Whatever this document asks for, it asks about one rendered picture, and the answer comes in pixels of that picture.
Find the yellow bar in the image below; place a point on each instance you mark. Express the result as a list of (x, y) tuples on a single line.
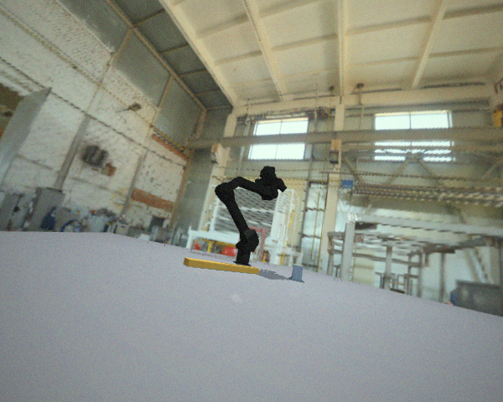
[(220, 266)]

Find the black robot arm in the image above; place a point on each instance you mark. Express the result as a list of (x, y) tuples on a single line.
[(267, 186)]

